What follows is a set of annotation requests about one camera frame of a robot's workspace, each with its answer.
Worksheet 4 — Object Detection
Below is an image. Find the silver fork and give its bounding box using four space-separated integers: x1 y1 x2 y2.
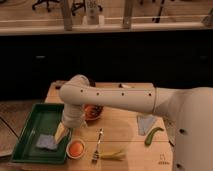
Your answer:
91 128 104 164

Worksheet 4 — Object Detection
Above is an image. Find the light blue cloth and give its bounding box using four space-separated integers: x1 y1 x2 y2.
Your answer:
137 115 156 136

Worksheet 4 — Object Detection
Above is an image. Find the yellow banana peel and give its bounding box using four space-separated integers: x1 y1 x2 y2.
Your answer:
100 151 125 160

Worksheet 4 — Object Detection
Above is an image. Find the blue sponge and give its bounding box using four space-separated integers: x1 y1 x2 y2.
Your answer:
36 134 58 150

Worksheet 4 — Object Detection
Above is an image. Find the orange apple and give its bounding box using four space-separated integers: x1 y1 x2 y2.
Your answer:
69 142 83 157

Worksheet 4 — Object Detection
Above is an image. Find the black handled utensil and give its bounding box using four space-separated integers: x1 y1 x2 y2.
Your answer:
118 84 133 88

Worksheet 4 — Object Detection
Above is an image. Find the orange rimmed plate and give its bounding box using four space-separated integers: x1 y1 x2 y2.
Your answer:
84 105 103 121

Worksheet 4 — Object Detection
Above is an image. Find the black and wood block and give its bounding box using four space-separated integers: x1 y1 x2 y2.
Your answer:
55 80 67 90

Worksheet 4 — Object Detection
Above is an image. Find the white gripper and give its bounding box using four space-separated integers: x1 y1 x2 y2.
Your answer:
54 104 84 144

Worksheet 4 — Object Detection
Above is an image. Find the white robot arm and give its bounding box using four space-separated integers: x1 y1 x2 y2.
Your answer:
59 74 213 171

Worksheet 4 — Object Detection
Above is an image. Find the green chili pepper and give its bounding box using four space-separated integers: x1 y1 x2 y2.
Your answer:
144 127 164 146

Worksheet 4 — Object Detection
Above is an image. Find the green plastic tray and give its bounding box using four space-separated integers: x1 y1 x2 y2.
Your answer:
11 103 70 164

